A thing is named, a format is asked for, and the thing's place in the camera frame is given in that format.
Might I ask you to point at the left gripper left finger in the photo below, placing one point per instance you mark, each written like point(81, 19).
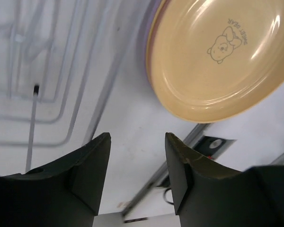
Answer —
point(63, 193)

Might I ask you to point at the white wire dish rack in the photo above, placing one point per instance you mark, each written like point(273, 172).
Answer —
point(58, 62)

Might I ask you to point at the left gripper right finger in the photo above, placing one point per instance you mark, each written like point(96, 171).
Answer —
point(208, 194)

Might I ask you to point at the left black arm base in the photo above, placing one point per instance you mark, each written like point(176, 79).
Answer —
point(211, 147)

